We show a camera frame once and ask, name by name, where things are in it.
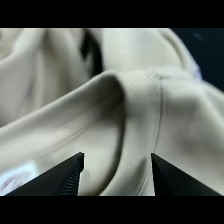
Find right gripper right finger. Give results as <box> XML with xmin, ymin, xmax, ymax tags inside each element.
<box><xmin>150</xmin><ymin>152</ymin><xmax>222</xmax><ymax>197</ymax></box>

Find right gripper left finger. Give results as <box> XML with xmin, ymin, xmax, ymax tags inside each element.
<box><xmin>5</xmin><ymin>151</ymin><xmax>86</xmax><ymax>197</ymax></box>

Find beige sweatshirt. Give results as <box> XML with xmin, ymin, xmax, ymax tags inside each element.
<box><xmin>0</xmin><ymin>27</ymin><xmax>224</xmax><ymax>197</ymax></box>

